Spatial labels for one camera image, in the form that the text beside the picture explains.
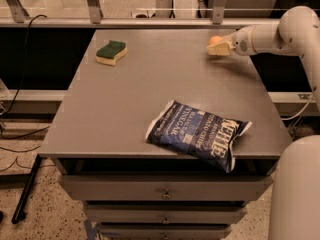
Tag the grey drawer cabinet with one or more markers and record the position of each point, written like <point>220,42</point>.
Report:
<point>135,189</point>

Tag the orange fruit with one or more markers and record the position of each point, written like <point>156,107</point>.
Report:
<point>215,39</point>

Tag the black floor bar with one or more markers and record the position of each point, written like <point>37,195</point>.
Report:
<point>19,214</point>

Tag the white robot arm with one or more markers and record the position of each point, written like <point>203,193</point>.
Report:
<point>295,201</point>

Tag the metal railing frame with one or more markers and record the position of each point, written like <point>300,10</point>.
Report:
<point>103,14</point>

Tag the blue kettle chips bag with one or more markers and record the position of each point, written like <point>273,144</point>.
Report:
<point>195,132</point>

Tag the green yellow sponge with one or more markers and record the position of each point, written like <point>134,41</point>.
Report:
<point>111,53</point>

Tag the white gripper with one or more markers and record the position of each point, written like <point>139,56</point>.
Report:
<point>242,43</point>

